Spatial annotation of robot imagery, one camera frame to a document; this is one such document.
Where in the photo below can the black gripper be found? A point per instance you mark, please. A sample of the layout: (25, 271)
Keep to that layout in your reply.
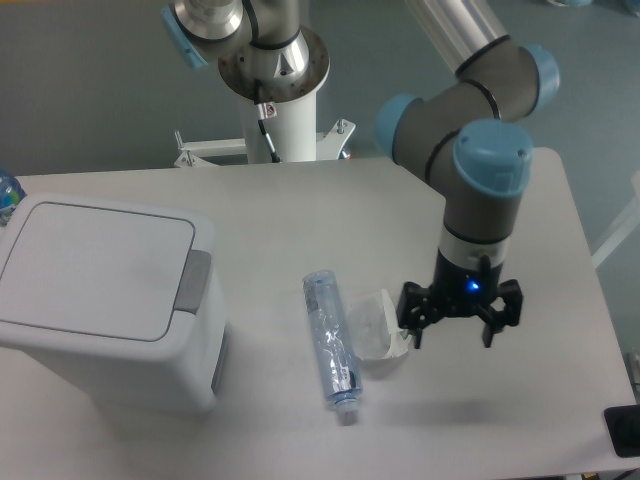
(458, 292)

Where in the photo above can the crushed clear plastic bottle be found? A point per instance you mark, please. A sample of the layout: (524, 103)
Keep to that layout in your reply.
(337, 365)

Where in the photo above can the water bottle blue label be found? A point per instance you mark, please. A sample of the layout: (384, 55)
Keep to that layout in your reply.
(12, 193)

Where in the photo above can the white plastic trash can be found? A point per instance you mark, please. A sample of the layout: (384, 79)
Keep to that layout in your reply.
(122, 300)

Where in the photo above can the white frame at right edge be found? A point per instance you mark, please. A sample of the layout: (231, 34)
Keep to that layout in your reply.
(625, 223)

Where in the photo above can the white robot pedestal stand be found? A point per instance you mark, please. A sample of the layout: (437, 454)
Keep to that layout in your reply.
(276, 91)

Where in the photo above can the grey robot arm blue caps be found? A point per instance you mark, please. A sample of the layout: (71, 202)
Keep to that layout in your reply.
(465, 143)

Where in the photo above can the black device at table edge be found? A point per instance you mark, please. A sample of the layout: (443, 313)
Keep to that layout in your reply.
(623, 426)

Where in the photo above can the crumpled white paper wrapper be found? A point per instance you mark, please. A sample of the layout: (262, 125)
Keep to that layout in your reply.
(374, 329)

